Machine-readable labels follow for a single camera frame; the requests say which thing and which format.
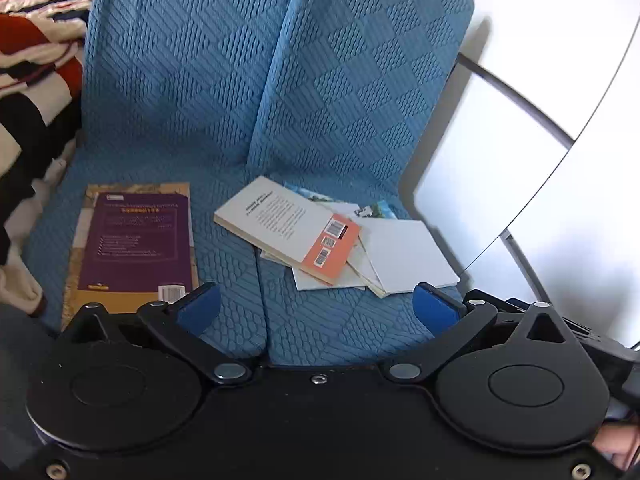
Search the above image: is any striped red black cream blanket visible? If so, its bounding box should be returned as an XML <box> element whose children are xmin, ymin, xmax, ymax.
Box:
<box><xmin>0</xmin><ymin>0</ymin><xmax>101</xmax><ymax>318</ymax></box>

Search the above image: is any white book with orange corner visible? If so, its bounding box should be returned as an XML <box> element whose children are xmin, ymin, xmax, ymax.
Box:
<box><xmin>214</xmin><ymin>176</ymin><xmax>362</xmax><ymax>287</ymax></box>

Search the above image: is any book with old painting cover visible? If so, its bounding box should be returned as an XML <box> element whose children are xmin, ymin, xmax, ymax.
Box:
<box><xmin>61</xmin><ymin>182</ymin><xmax>199</xmax><ymax>332</ymax></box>

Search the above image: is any person's right hand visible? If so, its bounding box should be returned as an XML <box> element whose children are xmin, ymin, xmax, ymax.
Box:
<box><xmin>595</xmin><ymin>422</ymin><xmax>640</xmax><ymax>472</ymax></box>

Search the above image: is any purple and ochre book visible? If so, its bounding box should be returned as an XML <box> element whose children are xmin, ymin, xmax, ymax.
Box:
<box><xmin>75</xmin><ymin>191</ymin><xmax>198</xmax><ymax>306</ymax></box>

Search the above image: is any plain white book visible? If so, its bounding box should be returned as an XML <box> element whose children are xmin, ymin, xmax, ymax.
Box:
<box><xmin>345</xmin><ymin>219</ymin><xmax>461</xmax><ymax>299</ymax></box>

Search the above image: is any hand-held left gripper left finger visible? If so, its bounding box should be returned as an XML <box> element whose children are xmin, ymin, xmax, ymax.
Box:
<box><xmin>65</xmin><ymin>282</ymin><xmax>253</xmax><ymax>386</ymax></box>

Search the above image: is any black curved frame bar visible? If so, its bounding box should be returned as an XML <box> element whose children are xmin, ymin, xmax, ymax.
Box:
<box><xmin>456</xmin><ymin>52</ymin><xmax>576</xmax><ymax>145</ymax></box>
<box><xmin>501</xmin><ymin>231</ymin><xmax>551</xmax><ymax>306</ymax></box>

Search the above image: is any white paper sheet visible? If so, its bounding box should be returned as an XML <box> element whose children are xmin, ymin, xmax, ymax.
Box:
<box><xmin>260</xmin><ymin>250</ymin><xmax>369</xmax><ymax>292</ymax></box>

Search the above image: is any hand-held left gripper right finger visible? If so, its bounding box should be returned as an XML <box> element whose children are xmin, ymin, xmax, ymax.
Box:
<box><xmin>380</xmin><ymin>282</ymin><xmax>576</xmax><ymax>383</ymax></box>

